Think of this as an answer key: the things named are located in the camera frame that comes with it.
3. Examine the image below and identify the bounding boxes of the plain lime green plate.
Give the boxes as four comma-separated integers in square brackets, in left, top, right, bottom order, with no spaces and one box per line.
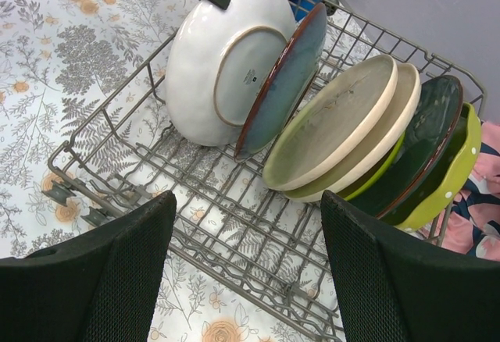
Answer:
[338,133,405,201]

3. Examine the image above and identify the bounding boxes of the cream green plate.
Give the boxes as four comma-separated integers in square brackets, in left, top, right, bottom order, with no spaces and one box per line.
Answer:
[262,55,398,191]
[284,63,421,202]

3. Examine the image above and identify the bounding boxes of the red teal floral plate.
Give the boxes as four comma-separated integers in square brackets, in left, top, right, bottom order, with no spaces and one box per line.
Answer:
[163,0,295,146]

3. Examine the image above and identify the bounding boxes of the dark blue floral plate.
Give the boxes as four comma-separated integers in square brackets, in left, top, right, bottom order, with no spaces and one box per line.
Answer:
[234,3,327,162]
[349,75,463,218]

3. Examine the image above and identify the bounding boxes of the floral patterned table mat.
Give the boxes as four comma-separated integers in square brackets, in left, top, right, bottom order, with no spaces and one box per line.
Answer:
[0,0,384,342]

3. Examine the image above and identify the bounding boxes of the green polka dot plate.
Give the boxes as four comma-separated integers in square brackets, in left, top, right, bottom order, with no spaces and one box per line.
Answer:
[381,102,481,232]

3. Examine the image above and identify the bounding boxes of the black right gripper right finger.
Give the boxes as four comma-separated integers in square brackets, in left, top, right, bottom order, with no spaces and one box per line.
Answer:
[320,191,499,341]

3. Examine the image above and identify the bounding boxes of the grey wire dish rack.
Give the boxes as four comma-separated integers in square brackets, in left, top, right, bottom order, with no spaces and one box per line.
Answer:
[47,0,488,342]

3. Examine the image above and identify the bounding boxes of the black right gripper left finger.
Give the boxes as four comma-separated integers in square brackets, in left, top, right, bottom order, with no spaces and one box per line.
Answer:
[1,191,177,341]

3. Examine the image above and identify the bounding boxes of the pink navy patterned cloth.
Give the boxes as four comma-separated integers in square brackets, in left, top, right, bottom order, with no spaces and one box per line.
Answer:
[441,121,500,261]

